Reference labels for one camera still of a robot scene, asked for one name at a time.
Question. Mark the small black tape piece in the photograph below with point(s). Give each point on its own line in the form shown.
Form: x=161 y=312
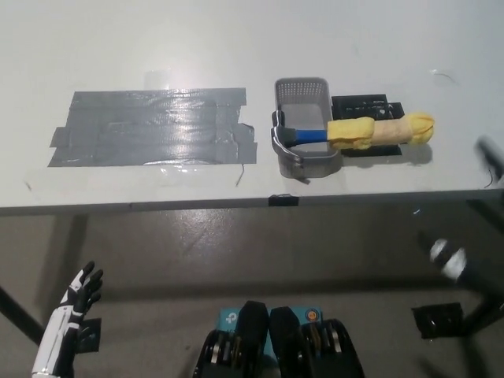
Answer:
x=283 y=200

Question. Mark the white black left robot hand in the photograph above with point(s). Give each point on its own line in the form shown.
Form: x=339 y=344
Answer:
x=59 y=330

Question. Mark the large black floor tape patch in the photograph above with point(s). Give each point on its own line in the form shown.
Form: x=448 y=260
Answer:
x=437 y=321

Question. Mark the blue hammer with yellow wrap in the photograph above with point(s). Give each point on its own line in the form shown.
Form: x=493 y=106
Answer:
x=350 y=134

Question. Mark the gray duct tape patch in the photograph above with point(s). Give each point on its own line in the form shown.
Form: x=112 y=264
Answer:
x=149 y=130

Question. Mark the thin black table leg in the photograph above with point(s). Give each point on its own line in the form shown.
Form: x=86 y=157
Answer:
x=21 y=315

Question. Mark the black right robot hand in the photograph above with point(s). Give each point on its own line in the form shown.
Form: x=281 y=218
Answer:
x=447 y=258

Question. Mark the gray perforated plastic container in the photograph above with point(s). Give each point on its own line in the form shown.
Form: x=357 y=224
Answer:
x=303 y=88

